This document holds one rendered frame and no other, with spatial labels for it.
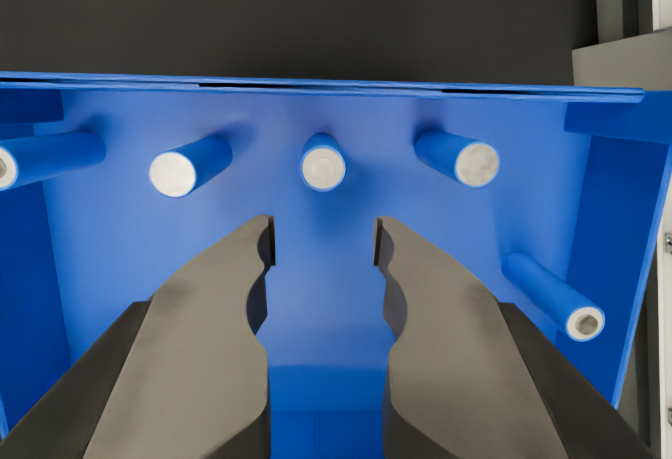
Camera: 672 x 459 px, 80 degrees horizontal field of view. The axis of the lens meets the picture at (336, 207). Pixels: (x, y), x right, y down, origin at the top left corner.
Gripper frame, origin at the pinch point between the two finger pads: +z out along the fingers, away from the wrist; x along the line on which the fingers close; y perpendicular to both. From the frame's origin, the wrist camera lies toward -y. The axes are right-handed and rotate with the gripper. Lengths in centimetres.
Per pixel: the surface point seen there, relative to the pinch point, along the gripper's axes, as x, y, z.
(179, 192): -5.4, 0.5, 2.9
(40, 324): -14.7, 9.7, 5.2
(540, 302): 10.4, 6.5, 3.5
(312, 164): -0.5, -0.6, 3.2
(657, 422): 50, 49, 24
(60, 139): -11.6, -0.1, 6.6
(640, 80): 38, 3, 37
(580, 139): 13.9, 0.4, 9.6
